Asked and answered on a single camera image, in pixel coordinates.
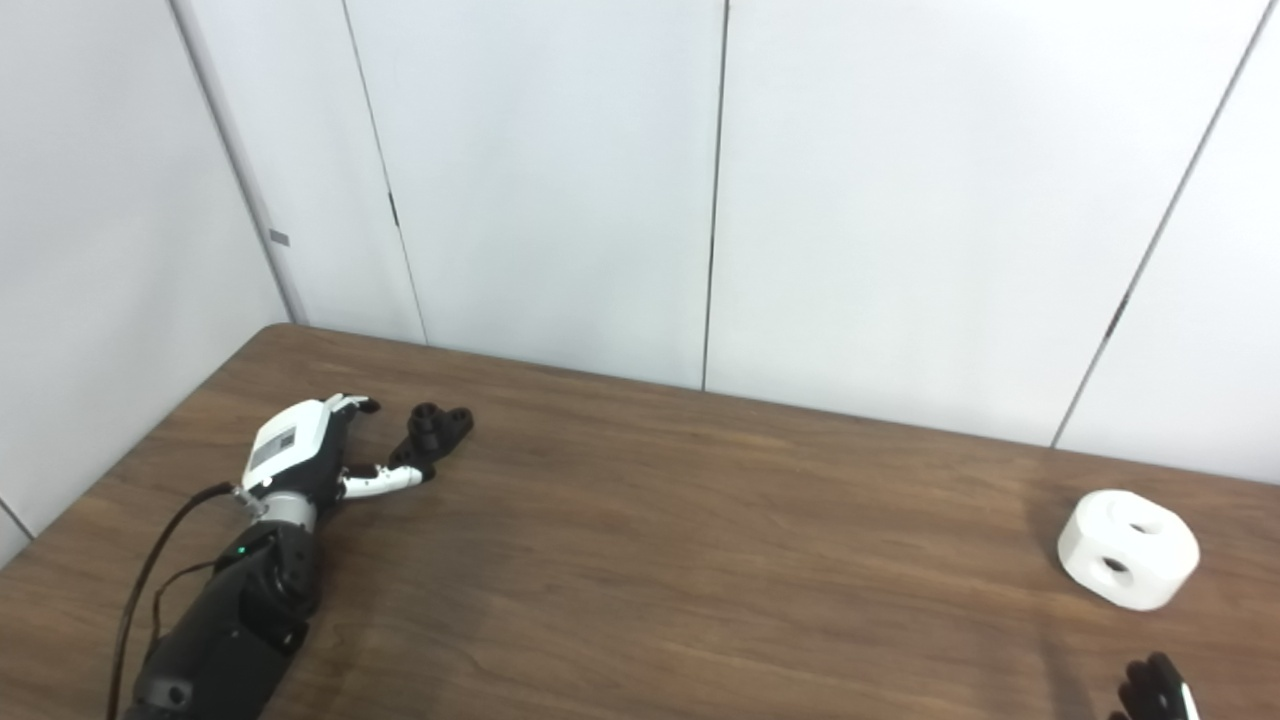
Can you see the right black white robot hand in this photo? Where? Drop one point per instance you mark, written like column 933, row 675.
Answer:
column 1155, row 695

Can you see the black plastic holder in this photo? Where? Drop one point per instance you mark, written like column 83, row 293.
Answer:
column 430, row 435

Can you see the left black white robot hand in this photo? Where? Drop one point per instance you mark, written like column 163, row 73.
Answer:
column 290, row 450

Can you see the round white plastic piece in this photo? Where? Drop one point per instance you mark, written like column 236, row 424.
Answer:
column 1125, row 545

